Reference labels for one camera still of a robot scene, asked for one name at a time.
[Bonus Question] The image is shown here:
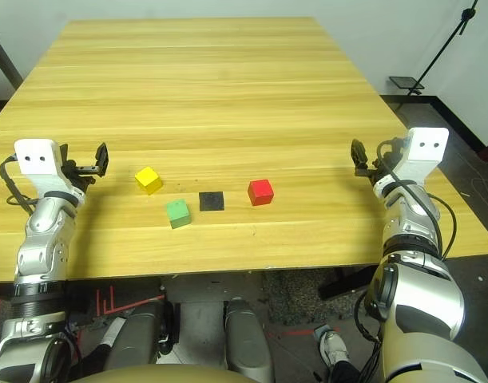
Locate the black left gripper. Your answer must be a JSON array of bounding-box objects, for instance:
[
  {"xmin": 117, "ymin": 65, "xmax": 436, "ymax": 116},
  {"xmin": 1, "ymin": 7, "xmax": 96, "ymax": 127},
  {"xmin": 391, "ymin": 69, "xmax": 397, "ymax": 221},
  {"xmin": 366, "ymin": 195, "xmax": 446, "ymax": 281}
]
[{"xmin": 59, "ymin": 141, "xmax": 110, "ymax": 193}]

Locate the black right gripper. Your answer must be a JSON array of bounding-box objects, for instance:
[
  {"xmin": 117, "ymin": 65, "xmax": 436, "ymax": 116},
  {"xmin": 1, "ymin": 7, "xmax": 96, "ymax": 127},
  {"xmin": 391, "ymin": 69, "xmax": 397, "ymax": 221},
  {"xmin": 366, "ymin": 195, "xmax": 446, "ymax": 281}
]
[{"xmin": 350, "ymin": 136, "xmax": 409, "ymax": 189}]

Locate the yellow wooden block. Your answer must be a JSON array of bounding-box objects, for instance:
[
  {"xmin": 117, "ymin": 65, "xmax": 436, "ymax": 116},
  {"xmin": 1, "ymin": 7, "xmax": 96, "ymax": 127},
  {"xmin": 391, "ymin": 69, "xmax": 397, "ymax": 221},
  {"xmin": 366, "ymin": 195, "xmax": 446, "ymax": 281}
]
[{"xmin": 134, "ymin": 166, "xmax": 164, "ymax": 196}]

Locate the green wooden block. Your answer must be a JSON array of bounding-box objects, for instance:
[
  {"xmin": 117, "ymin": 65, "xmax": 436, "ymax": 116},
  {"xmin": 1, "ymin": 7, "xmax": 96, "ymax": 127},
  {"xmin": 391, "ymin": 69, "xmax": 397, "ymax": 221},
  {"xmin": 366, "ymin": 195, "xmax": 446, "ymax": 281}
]
[{"xmin": 165, "ymin": 198, "xmax": 192, "ymax": 230}]

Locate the red wooden block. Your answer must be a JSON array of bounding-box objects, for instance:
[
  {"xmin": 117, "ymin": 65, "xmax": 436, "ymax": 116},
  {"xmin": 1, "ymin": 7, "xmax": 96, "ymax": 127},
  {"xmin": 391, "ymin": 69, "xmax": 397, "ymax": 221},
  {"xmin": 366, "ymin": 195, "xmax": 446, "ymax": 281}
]
[{"xmin": 247, "ymin": 179, "xmax": 275, "ymax": 207}]

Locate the black flat stand plate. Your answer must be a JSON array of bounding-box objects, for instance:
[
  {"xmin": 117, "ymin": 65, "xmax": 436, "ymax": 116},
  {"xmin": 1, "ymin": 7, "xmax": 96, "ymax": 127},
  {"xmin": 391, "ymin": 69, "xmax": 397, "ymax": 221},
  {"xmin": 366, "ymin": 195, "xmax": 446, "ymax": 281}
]
[{"xmin": 388, "ymin": 74, "xmax": 427, "ymax": 91}]

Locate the black square marker patch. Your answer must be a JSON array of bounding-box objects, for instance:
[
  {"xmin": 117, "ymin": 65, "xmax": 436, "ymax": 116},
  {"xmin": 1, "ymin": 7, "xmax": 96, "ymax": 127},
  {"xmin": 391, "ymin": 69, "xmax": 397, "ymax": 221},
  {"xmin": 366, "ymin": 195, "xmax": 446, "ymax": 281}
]
[{"xmin": 198, "ymin": 191, "xmax": 226, "ymax": 212}]

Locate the black table support bar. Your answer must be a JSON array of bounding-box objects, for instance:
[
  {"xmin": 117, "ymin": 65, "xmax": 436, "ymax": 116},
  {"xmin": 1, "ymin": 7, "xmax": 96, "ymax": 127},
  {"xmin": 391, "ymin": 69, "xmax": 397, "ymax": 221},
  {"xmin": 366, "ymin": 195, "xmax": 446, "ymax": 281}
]
[{"xmin": 319, "ymin": 265, "xmax": 385, "ymax": 301}]

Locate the dark speckled floor mat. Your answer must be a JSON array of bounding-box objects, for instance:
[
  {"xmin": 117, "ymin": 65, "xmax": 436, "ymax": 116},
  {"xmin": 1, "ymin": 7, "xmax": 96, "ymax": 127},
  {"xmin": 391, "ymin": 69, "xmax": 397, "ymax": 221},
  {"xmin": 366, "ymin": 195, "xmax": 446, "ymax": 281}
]
[{"xmin": 262, "ymin": 269, "xmax": 373, "ymax": 325}]

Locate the grey robot left leg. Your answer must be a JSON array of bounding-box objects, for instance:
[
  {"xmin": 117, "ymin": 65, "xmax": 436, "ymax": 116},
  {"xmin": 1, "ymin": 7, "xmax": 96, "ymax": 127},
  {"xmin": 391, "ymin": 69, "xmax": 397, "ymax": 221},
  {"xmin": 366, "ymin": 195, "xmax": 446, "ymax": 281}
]
[{"xmin": 103, "ymin": 301, "xmax": 169, "ymax": 373}]

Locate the grey robot leg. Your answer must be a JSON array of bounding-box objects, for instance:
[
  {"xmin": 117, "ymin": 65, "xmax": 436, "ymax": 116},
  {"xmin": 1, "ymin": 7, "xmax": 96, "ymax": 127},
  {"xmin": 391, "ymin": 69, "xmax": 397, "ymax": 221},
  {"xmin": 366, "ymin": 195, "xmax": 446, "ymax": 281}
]
[
  {"xmin": 103, "ymin": 301, "xmax": 169, "ymax": 373},
  {"xmin": 225, "ymin": 297, "xmax": 275, "ymax": 383}
]

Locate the white bystander shoe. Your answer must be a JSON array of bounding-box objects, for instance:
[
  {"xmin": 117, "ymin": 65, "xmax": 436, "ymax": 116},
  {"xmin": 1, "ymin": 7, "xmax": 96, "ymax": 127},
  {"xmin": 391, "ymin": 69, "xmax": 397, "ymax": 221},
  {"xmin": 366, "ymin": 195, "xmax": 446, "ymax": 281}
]
[{"xmin": 313, "ymin": 325, "xmax": 351, "ymax": 370}]

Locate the grey robot right leg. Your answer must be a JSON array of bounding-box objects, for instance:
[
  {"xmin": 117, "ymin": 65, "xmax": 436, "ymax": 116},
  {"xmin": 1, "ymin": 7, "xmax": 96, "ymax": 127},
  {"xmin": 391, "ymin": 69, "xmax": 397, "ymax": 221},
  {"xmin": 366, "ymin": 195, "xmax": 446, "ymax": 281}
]
[{"xmin": 225, "ymin": 297, "xmax": 275, "ymax": 383}]

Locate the tan robot torso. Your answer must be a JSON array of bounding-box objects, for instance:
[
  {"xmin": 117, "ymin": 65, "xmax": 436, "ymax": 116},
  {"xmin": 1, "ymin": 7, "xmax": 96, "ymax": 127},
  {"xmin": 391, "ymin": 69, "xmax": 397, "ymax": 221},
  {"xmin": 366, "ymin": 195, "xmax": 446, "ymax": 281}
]
[{"xmin": 67, "ymin": 364, "xmax": 248, "ymax": 383}]

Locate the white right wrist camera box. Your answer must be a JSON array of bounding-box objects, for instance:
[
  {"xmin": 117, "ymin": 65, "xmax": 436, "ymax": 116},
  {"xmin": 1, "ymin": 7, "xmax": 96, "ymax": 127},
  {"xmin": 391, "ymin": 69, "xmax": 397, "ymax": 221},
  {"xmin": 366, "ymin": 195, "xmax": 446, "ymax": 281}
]
[{"xmin": 391, "ymin": 127, "xmax": 450, "ymax": 191}]

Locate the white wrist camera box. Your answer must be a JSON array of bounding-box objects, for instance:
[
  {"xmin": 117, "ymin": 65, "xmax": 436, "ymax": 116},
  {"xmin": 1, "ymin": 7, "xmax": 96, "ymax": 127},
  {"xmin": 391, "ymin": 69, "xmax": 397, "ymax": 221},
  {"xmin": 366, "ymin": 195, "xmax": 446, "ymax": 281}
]
[
  {"xmin": 391, "ymin": 127, "xmax": 450, "ymax": 191},
  {"xmin": 14, "ymin": 138, "xmax": 86, "ymax": 200}
]

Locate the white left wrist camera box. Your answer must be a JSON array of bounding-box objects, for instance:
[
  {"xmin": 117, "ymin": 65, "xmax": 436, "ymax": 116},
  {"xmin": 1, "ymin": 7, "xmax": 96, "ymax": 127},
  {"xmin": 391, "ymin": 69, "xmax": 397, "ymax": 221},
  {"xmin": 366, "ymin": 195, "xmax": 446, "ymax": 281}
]
[{"xmin": 14, "ymin": 138, "xmax": 86, "ymax": 200}]

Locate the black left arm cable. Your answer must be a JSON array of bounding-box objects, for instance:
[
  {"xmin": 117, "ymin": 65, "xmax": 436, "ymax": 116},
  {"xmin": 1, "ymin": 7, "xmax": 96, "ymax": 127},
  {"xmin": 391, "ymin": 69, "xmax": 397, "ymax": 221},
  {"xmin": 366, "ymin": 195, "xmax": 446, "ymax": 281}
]
[{"xmin": 0, "ymin": 156, "xmax": 42, "ymax": 211}]

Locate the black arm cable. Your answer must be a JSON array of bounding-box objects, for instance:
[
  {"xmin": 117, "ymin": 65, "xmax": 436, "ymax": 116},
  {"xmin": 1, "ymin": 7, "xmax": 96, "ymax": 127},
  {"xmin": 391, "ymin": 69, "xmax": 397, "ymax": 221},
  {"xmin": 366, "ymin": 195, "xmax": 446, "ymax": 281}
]
[
  {"xmin": 376, "ymin": 137, "xmax": 458, "ymax": 264},
  {"xmin": 0, "ymin": 156, "xmax": 42, "ymax": 211}
]

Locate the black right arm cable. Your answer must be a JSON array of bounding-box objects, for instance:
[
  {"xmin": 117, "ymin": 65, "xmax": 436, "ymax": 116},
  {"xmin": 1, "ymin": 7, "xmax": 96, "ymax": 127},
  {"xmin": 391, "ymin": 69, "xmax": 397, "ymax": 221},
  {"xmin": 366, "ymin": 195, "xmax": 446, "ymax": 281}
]
[{"xmin": 376, "ymin": 137, "xmax": 458, "ymax": 264}]

